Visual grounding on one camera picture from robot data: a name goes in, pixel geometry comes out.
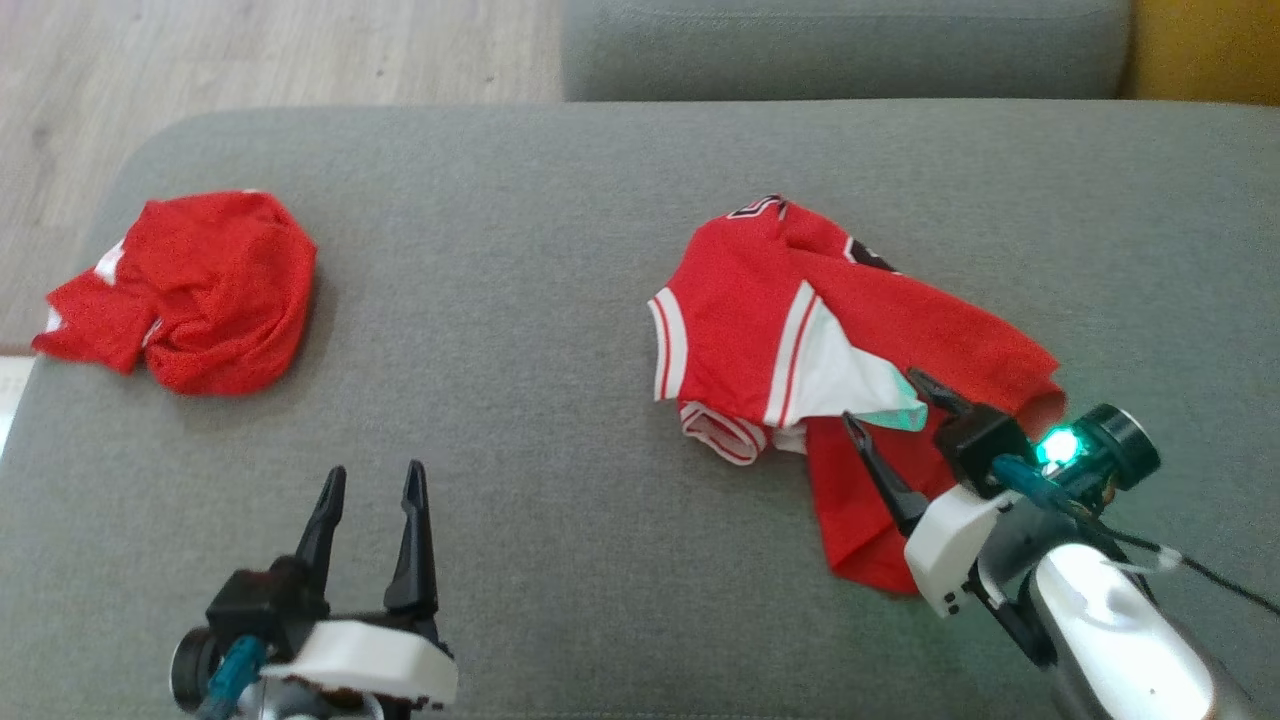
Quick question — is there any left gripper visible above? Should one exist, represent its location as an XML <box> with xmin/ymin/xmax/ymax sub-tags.
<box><xmin>207</xmin><ymin>460</ymin><xmax>459</xmax><ymax>709</ymax></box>

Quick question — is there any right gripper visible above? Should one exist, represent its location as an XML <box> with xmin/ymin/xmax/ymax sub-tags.
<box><xmin>843</xmin><ymin>368</ymin><xmax>1036</xmax><ymax>618</ymax></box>

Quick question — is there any red jersey with black lettering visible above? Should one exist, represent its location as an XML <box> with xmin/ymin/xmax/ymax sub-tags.
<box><xmin>647</xmin><ymin>195</ymin><xmax>1068</xmax><ymax>596</ymax></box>

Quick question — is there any red mesh garment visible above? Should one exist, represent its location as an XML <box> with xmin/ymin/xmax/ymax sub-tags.
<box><xmin>32</xmin><ymin>190</ymin><xmax>318</xmax><ymax>396</ymax></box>

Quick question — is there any large grey sofa seat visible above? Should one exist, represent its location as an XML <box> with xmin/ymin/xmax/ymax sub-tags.
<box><xmin>0</xmin><ymin>100</ymin><xmax>1280</xmax><ymax>720</ymax></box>

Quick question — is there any grey sofa seat cushion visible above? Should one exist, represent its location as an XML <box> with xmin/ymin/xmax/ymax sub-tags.
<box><xmin>562</xmin><ymin>0</ymin><xmax>1133</xmax><ymax>101</ymax></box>

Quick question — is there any yellow sofa back cushion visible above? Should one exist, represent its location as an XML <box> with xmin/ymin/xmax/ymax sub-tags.
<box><xmin>1120</xmin><ymin>0</ymin><xmax>1280</xmax><ymax>106</ymax></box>

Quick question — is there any right arm teal plug cable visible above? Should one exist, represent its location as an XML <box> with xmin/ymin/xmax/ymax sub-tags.
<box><xmin>992</xmin><ymin>455</ymin><xmax>1280</xmax><ymax>616</ymax></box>

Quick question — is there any arm teal plug cable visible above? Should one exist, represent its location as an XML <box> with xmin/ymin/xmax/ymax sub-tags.
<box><xmin>195</xmin><ymin>637</ymin><xmax>269</xmax><ymax>720</ymax></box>
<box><xmin>992</xmin><ymin>455</ymin><xmax>1280</xmax><ymax>616</ymax></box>

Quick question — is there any left arm teal plug cable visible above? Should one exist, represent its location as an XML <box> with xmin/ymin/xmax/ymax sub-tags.
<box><xmin>195</xmin><ymin>637</ymin><xmax>269</xmax><ymax>720</ymax></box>

